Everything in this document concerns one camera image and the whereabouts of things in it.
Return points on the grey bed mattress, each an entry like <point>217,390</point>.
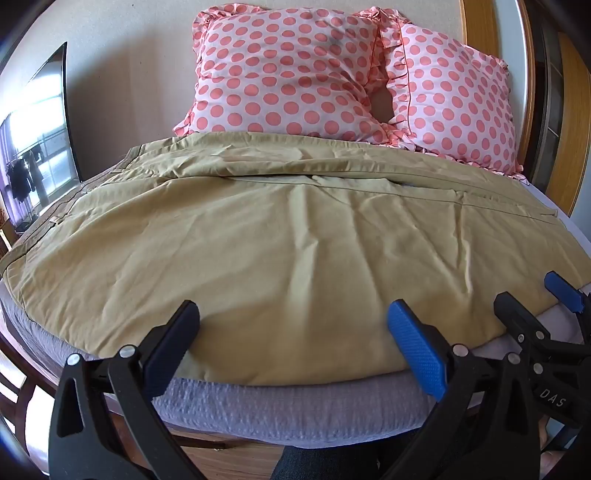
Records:
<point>258,408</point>

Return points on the wooden chair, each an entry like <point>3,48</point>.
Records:
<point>16,369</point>

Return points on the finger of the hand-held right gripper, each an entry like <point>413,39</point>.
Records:
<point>521,319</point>
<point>565,293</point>

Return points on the large pink polka dot pillow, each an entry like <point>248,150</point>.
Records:
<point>286,74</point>

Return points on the wooden bed frame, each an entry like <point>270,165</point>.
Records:
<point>221,457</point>

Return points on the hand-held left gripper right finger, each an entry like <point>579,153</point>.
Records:
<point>415,346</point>

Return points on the wooden television stand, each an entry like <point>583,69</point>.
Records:
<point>7,237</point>

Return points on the small pink polka dot pillow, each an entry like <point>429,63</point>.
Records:
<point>457,97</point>

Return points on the olive green blanket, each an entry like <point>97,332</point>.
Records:
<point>286,258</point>

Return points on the wooden headboard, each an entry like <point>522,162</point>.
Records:
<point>549,92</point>

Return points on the person's dark trouser leg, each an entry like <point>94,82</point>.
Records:
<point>325,464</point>

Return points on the window with hanging clothes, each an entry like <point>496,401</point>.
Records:
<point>39,152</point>

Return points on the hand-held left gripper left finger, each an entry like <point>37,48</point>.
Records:
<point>168,344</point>

